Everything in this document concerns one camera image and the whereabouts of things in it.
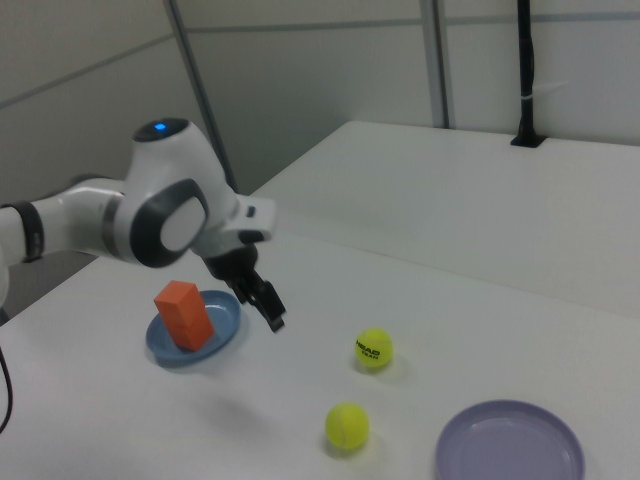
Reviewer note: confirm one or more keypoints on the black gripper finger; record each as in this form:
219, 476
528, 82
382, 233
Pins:
244, 294
270, 305

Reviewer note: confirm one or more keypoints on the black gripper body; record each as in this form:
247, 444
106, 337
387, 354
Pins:
232, 262

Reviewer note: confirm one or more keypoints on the orange foam cube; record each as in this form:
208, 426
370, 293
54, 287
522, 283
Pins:
192, 337
180, 302

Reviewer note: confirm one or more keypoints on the yellow tennis ball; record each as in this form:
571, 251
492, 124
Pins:
347, 426
374, 349

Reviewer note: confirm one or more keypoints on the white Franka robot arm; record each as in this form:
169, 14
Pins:
165, 165

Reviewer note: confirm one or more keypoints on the blue plate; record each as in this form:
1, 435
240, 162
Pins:
225, 312

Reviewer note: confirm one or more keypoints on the white side table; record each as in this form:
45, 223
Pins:
450, 200

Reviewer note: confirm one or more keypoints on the purple plate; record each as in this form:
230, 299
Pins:
510, 445

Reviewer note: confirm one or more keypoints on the black pole with base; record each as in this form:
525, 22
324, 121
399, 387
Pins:
525, 50

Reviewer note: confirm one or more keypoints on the grey partition post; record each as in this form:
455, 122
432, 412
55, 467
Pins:
192, 60
437, 60

